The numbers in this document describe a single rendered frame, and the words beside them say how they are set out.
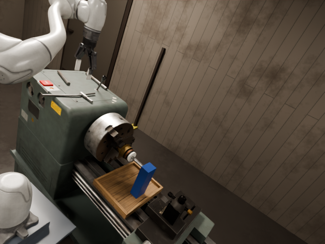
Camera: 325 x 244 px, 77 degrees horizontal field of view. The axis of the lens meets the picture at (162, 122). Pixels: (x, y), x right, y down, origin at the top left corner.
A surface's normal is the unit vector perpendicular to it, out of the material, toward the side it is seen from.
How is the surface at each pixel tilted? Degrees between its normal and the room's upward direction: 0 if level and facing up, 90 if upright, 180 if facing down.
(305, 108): 90
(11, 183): 6
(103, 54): 90
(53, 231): 0
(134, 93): 90
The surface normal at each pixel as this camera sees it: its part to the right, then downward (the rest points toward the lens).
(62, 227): 0.37, -0.83
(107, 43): -0.46, 0.23
